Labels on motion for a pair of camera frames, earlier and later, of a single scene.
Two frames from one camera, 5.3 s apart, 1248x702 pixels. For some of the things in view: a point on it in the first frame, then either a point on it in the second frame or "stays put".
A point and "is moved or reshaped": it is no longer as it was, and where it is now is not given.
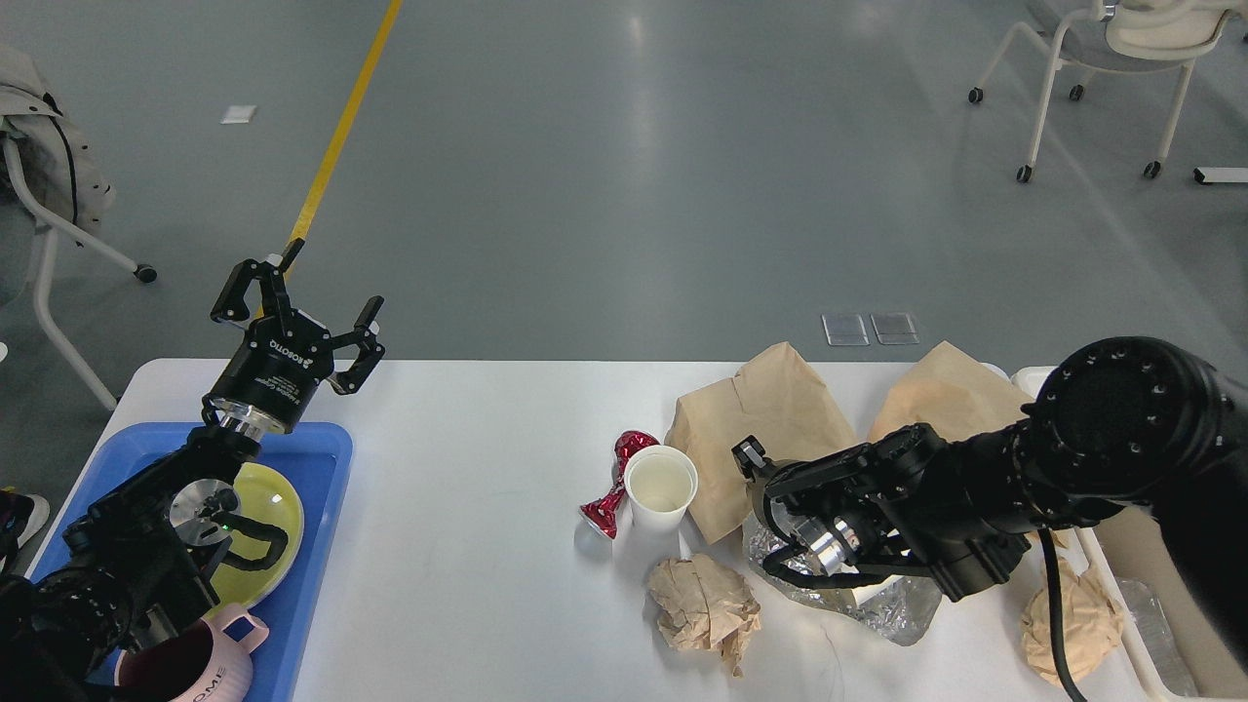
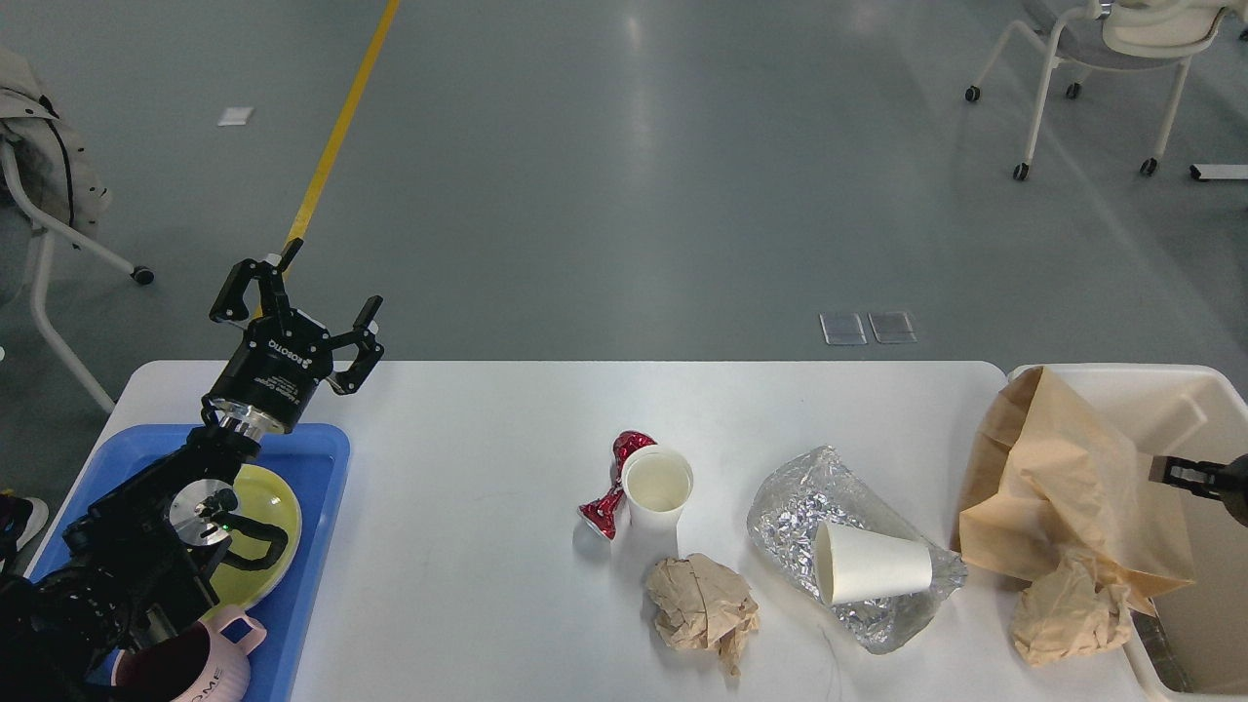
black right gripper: x=796 y=498 → x=1228 y=483
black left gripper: x=271 y=376 stays put
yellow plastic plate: x=266 y=497 stays put
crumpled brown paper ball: x=701 y=604 stays put
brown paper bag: x=943 y=388 is moved or reshaped
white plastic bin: x=1180 y=638 stays put
